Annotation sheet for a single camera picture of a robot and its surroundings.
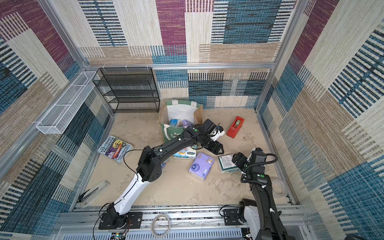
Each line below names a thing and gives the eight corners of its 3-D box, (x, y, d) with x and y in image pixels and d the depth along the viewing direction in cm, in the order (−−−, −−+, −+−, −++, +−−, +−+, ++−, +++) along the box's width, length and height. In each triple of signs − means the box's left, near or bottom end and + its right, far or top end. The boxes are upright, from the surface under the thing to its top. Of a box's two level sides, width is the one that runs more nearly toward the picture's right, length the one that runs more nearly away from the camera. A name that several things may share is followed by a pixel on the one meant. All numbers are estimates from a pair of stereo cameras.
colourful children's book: (98, 153, 100) (95, 149, 97) (113, 138, 107) (110, 134, 104) (121, 164, 95) (118, 161, 91) (134, 148, 102) (132, 144, 99)
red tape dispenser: (224, 136, 106) (226, 131, 101) (235, 121, 115) (237, 115, 110) (232, 140, 103) (234, 135, 99) (243, 124, 112) (245, 119, 108)
